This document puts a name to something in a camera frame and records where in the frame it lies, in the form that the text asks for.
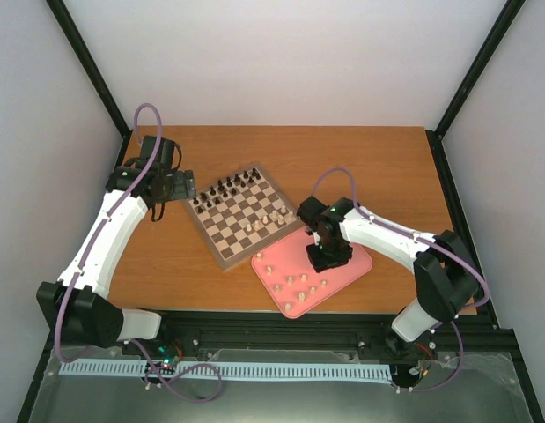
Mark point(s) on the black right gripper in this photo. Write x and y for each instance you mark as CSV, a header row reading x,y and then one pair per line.
x,y
319,263

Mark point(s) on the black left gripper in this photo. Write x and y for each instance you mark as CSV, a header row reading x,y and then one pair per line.
x,y
180,192

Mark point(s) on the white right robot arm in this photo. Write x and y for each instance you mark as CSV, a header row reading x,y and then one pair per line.
x,y
444,272

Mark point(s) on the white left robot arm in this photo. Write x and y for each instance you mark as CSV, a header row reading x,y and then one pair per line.
x,y
76,306

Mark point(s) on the wooden chess board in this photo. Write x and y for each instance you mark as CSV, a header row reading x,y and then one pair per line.
x,y
223,226

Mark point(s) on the pink plastic tray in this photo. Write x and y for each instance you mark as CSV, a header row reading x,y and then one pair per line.
x,y
288,257

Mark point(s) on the light blue cable duct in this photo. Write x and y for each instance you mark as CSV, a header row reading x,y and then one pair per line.
x,y
236,371

